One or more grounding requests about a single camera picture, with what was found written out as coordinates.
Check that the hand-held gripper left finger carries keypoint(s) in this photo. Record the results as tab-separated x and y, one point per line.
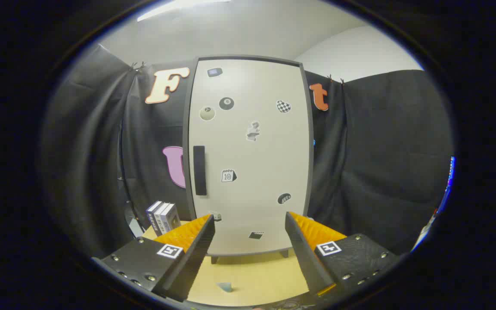
196	254

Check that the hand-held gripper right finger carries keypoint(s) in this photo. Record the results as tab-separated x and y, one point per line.
306	258

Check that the dark grey cabinet body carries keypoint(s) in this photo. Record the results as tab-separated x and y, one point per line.
310	172

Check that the black backdrop cloth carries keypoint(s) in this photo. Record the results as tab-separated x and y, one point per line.
381	150

